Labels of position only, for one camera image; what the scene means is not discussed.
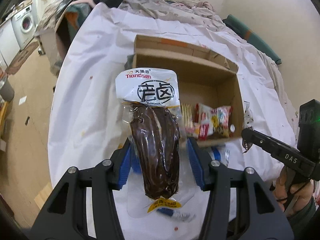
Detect pile of clothes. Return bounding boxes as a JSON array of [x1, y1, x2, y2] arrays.
[[35, 0, 98, 38]]

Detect white floor cabinet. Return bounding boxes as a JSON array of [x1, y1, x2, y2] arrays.
[[0, 20, 21, 66]]

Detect brown floor rug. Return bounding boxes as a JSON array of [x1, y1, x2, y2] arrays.
[[5, 41, 40, 75]]

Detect clear cracker packet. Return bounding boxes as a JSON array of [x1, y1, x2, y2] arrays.
[[180, 103, 196, 136]]

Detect grey trash bin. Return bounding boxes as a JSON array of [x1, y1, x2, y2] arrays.
[[0, 76, 15, 103]]

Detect clear spotted snack packet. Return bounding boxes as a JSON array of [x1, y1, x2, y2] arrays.
[[242, 101, 255, 153]]

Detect red white snack packet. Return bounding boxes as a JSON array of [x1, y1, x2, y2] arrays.
[[194, 102, 213, 141]]

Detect braised meat packet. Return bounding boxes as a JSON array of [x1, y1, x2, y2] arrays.
[[115, 68, 187, 218]]

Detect green rolled mat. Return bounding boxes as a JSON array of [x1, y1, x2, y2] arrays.
[[222, 14, 283, 66]]

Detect white washing machine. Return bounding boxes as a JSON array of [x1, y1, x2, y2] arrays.
[[11, 5, 36, 51]]

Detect person's right hand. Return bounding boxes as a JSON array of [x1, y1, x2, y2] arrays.
[[272, 166, 313, 216]]

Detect orange white snack packet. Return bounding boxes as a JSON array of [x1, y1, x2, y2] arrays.
[[211, 106, 236, 138]]

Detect wooden board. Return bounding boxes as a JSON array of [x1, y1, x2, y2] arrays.
[[34, 182, 55, 210]]

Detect crumpled patterned duvet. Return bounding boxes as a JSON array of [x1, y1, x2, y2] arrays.
[[117, 0, 226, 33]]

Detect person's right forearm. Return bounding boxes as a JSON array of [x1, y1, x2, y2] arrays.
[[287, 195, 320, 232]]

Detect white blue snack packet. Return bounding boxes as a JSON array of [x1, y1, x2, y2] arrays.
[[210, 144, 230, 167]]

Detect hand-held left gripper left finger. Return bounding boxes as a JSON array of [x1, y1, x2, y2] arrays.
[[32, 137, 133, 240]]

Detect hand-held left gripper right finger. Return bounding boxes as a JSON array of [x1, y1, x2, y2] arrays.
[[186, 137, 295, 240]]

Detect blue chip packet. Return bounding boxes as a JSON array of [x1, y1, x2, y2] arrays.
[[155, 204, 198, 223]]

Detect beige dotted quilt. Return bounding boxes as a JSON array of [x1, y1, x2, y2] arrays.
[[257, 50, 300, 131]]

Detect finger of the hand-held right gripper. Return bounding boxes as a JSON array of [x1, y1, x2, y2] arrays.
[[241, 127, 278, 156]]

